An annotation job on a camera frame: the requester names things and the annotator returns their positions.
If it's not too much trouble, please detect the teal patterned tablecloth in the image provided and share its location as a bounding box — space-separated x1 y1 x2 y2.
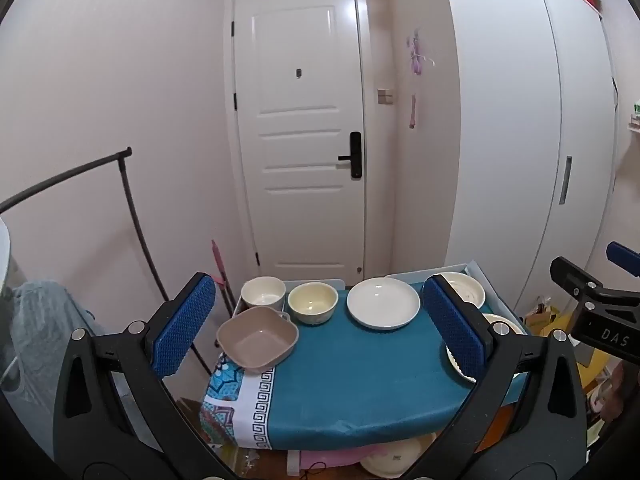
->
200 287 531 451

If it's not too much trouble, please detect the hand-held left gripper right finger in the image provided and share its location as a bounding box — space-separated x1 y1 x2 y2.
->
404 275 587 480

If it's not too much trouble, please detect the white panel door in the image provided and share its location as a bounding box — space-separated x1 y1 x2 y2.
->
231 0 369 287

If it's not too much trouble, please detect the white plate under table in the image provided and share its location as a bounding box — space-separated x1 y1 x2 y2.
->
360 434 437 479

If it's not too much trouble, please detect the white flat plate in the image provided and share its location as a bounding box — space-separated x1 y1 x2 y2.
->
346 277 421 331

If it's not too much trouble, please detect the cream round bowl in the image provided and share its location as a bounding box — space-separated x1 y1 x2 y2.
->
287 282 339 326

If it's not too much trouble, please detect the pink mop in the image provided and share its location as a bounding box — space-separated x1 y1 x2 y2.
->
210 239 239 322

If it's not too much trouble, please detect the grey wardrobe handle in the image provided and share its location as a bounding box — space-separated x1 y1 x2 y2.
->
558 155 573 206

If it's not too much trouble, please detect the black clothes rack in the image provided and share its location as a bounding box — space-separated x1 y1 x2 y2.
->
0 147 217 377

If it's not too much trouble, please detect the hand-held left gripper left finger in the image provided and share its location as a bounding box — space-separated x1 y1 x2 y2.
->
52 272 236 480

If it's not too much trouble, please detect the cardboard clutter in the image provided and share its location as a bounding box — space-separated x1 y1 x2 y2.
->
524 299 577 343

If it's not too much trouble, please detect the purple wall hanger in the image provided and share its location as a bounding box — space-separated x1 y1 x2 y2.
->
406 29 436 77

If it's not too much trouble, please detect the beige square bowl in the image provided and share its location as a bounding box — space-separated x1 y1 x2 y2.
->
216 306 300 375

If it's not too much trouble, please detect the white bowl in tray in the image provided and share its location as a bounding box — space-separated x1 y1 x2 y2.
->
432 271 486 310

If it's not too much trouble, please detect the scalloped cream plate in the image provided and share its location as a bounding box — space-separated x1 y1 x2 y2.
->
446 312 527 384

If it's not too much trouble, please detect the white wardrobe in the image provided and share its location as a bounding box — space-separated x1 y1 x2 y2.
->
439 0 622 322

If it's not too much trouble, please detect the white deep bowl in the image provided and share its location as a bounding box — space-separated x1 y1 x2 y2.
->
241 276 287 311

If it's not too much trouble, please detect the grey cloth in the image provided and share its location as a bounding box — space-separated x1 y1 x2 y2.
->
0 280 147 443

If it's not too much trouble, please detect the black door lock handle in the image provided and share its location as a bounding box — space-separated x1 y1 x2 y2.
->
338 132 363 178

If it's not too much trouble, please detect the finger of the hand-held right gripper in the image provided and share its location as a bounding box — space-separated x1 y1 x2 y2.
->
550 256 601 305
606 241 640 279

